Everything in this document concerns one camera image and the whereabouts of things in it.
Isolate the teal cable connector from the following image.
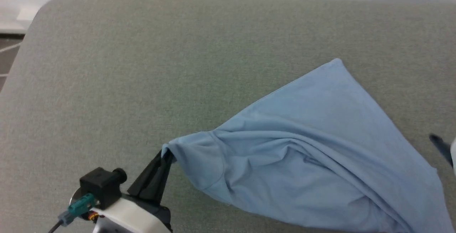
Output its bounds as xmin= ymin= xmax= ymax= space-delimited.
xmin=58 ymin=194 xmax=97 ymax=226

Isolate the grey fabric sofa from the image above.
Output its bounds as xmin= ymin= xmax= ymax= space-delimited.
xmin=0 ymin=0 xmax=456 ymax=233

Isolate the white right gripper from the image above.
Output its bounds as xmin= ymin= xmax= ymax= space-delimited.
xmin=429 ymin=134 xmax=456 ymax=179

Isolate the light blue garment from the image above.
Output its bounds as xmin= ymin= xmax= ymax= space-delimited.
xmin=162 ymin=58 xmax=455 ymax=233

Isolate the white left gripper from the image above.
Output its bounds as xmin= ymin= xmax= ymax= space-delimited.
xmin=92 ymin=150 xmax=175 ymax=233

